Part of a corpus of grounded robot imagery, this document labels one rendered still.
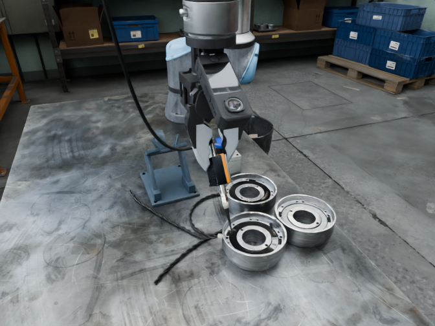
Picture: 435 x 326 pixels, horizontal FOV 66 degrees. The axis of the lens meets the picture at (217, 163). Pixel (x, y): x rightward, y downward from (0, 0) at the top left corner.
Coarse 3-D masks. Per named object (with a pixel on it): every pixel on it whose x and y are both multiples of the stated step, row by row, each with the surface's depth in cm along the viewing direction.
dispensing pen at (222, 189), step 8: (216, 160) 53; (216, 168) 53; (208, 176) 57; (216, 176) 53; (224, 176) 53; (216, 184) 53; (224, 184) 55; (224, 192) 55; (224, 200) 55; (224, 208) 55
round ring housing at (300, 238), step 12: (276, 204) 61; (288, 204) 63; (312, 204) 63; (324, 204) 61; (276, 216) 58; (288, 216) 60; (300, 216) 62; (312, 216) 61; (288, 228) 56; (312, 228) 57; (324, 228) 57; (288, 240) 58; (300, 240) 56; (312, 240) 55; (324, 240) 56
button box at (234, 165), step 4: (216, 148) 77; (216, 152) 76; (220, 152) 76; (236, 152) 76; (232, 156) 75; (236, 156) 75; (240, 156) 75; (232, 160) 75; (236, 160) 75; (240, 160) 76; (228, 164) 75; (232, 164) 75; (236, 164) 76; (240, 164) 76; (232, 168) 76; (236, 168) 76; (240, 168) 77; (232, 172) 77; (236, 172) 77; (240, 172) 77
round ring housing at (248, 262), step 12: (240, 216) 59; (252, 216) 59; (264, 216) 59; (228, 228) 57; (252, 228) 57; (276, 228) 57; (228, 240) 55; (240, 240) 55; (252, 240) 58; (264, 240) 56; (228, 252) 53; (240, 252) 51; (276, 252) 51; (240, 264) 52; (252, 264) 51; (264, 264) 51
